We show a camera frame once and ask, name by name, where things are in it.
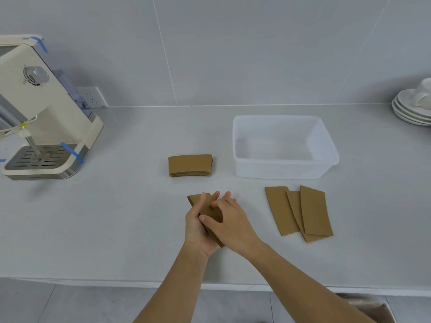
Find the person's left hand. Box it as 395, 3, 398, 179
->
185, 191, 223, 257

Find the person's right hand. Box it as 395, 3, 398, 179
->
199, 191, 267, 260

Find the brown cardboard cup sleeve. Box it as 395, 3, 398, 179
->
286, 190, 324, 243
299, 185, 334, 237
265, 186, 301, 237
187, 192, 226, 248

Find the person's right forearm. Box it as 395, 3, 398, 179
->
232, 242, 376, 323

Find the person's left forearm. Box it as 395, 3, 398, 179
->
133, 240, 211, 323

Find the stack of brown cup sleeves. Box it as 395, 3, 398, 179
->
168, 154, 213, 178

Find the clear plastic container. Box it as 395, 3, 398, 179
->
232, 115, 340, 180

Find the metal drip tray grate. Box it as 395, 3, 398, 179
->
5, 144, 79, 172

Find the clear blue water tank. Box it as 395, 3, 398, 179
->
52, 69, 92, 123

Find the cream espresso machine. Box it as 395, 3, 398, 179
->
0, 34, 104, 181

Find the metal steam wand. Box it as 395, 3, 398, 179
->
24, 130, 42, 156

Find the white-rimmed waste bin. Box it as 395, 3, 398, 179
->
336, 293, 398, 323

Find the silver round dial knob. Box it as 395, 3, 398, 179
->
23, 65, 50, 87

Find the white saucer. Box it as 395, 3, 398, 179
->
396, 89, 431, 113
392, 109, 431, 127
393, 97, 431, 118
391, 101, 431, 122

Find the white ceramic cup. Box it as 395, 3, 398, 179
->
412, 77, 431, 110

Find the white wall socket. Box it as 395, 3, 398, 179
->
77, 86, 109, 109

